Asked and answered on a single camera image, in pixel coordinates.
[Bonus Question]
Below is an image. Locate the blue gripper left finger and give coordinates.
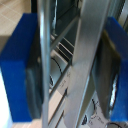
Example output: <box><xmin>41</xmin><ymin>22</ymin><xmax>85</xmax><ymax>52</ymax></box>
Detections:
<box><xmin>0</xmin><ymin>12</ymin><xmax>43</xmax><ymax>123</ymax></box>

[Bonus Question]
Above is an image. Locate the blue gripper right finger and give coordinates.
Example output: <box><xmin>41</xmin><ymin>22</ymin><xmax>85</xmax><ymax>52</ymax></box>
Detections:
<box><xmin>94</xmin><ymin>16</ymin><xmax>128</xmax><ymax>124</ymax></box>

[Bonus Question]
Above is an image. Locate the black wire dish rack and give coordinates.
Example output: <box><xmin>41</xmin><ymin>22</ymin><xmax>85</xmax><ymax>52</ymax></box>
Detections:
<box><xmin>31</xmin><ymin>0</ymin><xmax>128</xmax><ymax>128</ymax></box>

